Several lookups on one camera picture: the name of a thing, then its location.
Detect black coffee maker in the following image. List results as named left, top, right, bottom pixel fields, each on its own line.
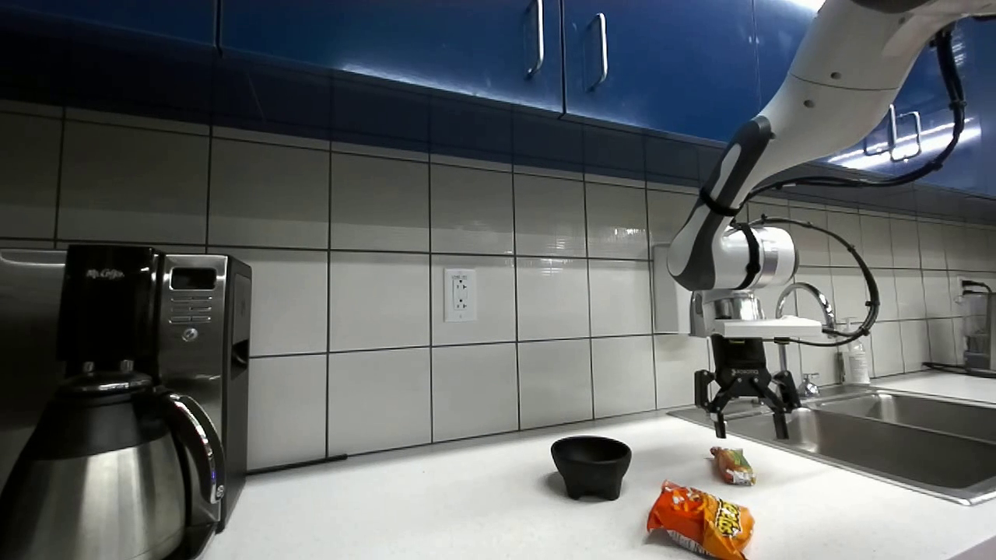
left=56, top=247, right=252, bottom=508

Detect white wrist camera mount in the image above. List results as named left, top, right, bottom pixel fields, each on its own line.
left=692, top=293, right=821, bottom=339

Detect blue upper cabinets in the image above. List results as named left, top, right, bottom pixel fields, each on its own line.
left=0, top=0, right=996, bottom=200

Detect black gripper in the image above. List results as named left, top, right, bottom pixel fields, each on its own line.
left=695, top=335, right=799, bottom=438

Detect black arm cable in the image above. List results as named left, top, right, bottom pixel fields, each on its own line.
left=712, top=24, right=972, bottom=352

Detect white wall outlet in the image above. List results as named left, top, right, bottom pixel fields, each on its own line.
left=446, top=267, right=475, bottom=322

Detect orange chips bag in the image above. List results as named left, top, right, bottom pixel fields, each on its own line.
left=649, top=483, right=752, bottom=560

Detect clear soap pump bottle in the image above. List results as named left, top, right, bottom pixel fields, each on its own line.
left=838, top=339, right=872, bottom=387

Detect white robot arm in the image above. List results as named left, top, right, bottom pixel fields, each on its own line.
left=669, top=0, right=996, bottom=305

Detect yellow granola snack bar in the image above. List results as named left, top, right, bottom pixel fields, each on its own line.
left=711, top=449, right=757, bottom=486

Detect stainless steel double sink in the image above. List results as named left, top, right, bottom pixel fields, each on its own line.
left=727, top=388, right=996, bottom=508

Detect black stone bowl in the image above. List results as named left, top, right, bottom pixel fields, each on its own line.
left=550, top=437, right=633, bottom=501

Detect steel coffee carafe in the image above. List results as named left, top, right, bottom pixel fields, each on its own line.
left=0, top=377, right=229, bottom=560

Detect steel appliance at right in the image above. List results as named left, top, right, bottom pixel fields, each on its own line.
left=958, top=280, right=996, bottom=377

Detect chrome sink faucet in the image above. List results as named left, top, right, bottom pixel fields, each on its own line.
left=772, top=280, right=843, bottom=402

